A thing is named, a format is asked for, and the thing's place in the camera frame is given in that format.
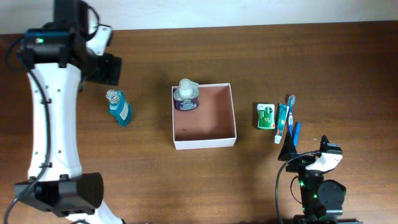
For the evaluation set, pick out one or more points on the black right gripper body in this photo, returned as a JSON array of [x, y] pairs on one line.
[[300, 163]]

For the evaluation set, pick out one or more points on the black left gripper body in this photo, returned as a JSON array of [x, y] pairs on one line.
[[104, 70]]

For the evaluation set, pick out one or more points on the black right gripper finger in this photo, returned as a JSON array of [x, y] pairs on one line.
[[288, 150], [324, 147]]

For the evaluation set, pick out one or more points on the blue mouthwash bottle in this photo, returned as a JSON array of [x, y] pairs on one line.
[[119, 107]]

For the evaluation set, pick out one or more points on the teal toothpaste tube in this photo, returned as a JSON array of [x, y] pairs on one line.
[[281, 121]]

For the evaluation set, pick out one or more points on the green Dettol soap pack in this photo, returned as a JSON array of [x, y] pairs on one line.
[[266, 117]]

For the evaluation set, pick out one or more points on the purple foam soap pump bottle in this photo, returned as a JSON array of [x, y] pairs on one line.
[[186, 95]]

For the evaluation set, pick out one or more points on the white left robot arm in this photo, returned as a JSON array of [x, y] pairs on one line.
[[59, 58]]

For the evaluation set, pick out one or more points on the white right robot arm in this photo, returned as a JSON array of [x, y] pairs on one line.
[[321, 199]]

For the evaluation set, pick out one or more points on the blue razor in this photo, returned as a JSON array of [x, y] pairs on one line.
[[297, 133]]

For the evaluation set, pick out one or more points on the blue toothbrush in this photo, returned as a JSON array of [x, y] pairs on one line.
[[291, 102]]

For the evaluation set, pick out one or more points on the white cardboard box pink inside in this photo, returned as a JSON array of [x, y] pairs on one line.
[[212, 124]]

